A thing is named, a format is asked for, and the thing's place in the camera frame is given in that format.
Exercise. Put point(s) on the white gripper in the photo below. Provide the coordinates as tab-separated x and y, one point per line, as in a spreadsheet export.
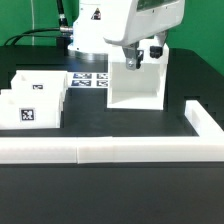
129	21

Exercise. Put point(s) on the white drawer cabinet box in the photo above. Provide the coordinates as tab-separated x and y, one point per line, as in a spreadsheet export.
143	88

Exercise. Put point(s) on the white front drawer tray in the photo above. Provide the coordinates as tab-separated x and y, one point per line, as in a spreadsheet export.
30	110

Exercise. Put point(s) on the white drawer tray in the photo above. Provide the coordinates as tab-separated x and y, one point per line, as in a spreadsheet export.
52	81
30	110

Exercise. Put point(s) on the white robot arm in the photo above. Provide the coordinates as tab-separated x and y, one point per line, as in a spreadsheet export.
88	42

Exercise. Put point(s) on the white rear drawer tray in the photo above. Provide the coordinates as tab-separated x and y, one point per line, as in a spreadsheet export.
52	81

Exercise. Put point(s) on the fiducial marker sheet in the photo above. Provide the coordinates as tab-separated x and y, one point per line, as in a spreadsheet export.
87	80

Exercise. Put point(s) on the white L-shaped fence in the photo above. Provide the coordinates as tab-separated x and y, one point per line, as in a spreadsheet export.
206	146

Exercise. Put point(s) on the black cable connector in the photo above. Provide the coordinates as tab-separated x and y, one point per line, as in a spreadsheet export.
63	23

